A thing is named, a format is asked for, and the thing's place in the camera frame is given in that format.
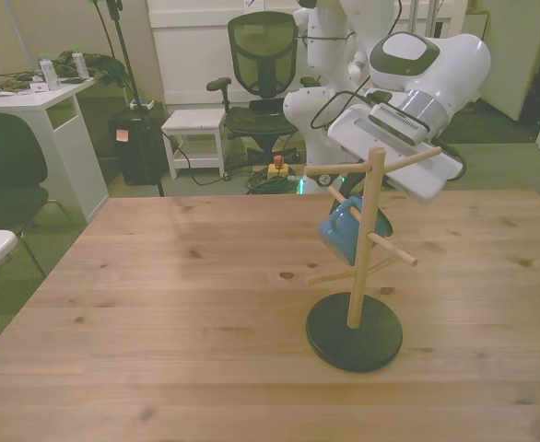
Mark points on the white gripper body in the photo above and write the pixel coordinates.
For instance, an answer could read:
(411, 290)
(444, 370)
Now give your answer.
(417, 177)

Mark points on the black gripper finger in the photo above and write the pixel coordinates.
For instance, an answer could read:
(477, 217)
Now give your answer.
(343, 186)

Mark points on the blue enamel mug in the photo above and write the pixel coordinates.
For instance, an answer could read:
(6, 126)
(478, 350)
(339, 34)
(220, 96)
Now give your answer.
(339, 235)

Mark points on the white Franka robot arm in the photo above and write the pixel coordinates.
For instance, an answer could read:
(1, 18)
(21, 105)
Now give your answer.
(454, 60)

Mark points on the wooden mug tree black base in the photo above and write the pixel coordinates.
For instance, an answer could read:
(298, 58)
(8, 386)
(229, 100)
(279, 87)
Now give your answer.
(355, 338)

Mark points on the yellow emergency stop button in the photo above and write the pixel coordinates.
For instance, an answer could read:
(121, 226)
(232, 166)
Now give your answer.
(279, 168)

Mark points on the white board panel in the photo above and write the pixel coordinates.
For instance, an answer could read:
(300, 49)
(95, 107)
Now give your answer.
(505, 83)

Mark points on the black mesh office chair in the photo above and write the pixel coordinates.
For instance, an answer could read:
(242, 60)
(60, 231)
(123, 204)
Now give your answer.
(263, 60)

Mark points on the small white stool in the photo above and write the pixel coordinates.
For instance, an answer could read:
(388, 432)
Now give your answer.
(194, 122)

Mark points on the black computer tower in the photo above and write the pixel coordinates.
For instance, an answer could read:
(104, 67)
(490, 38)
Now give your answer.
(138, 152)

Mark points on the orange sticky note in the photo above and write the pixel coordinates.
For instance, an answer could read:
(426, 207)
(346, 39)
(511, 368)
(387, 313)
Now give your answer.
(122, 136)

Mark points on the camouflage cloth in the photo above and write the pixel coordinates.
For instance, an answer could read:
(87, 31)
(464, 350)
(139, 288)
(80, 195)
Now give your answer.
(97, 66)

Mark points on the clear plastic bottle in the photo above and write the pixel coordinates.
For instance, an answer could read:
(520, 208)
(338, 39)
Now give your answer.
(49, 71)
(80, 64)

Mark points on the white desk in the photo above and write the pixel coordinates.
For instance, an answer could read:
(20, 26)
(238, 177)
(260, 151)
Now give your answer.
(44, 103)

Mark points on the small white box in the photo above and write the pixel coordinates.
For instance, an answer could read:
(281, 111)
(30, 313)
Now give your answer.
(38, 86)

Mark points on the black padded chair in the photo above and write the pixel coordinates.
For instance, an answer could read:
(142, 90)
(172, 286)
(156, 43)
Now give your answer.
(3, 156)

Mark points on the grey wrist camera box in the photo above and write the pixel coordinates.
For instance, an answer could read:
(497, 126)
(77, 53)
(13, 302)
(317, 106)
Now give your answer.
(396, 122)

